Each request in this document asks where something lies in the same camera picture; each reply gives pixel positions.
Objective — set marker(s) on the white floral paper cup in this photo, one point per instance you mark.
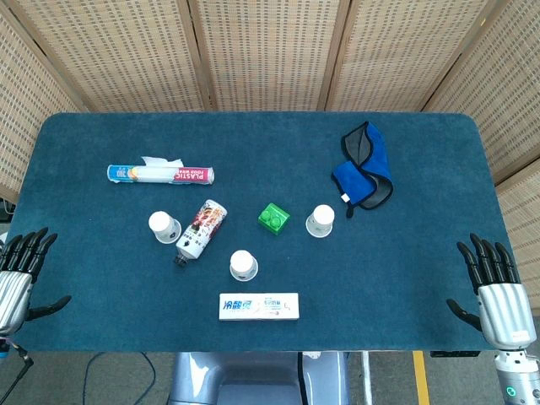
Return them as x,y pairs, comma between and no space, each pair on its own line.
320,219
162,225
243,265

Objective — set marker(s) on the blue grey microfibre cloth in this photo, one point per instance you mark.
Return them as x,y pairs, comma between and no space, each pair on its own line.
377,164

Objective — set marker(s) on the plastic food wrap roll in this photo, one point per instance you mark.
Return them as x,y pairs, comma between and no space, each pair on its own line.
160,175

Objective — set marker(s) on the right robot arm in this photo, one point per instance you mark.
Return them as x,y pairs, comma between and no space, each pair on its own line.
512,375

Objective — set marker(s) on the printed white plastic bottle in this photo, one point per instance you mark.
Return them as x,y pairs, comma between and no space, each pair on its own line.
202,230

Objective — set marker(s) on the white pink toothpaste box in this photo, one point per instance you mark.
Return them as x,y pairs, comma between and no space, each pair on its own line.
258,307

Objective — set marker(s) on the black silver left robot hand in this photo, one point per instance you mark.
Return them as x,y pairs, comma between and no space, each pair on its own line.
14,295

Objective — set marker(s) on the teal felt table mat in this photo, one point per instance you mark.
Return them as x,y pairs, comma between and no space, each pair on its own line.
379,287

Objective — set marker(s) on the grey blue robot torso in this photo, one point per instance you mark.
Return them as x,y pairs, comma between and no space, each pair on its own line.
253,373

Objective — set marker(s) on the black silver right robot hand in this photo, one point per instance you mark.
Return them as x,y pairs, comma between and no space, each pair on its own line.
504,312

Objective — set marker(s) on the green toy building block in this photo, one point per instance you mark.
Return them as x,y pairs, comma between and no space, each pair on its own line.
273,219

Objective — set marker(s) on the woven bamboo folding screen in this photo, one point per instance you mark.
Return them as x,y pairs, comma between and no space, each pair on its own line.
270,50

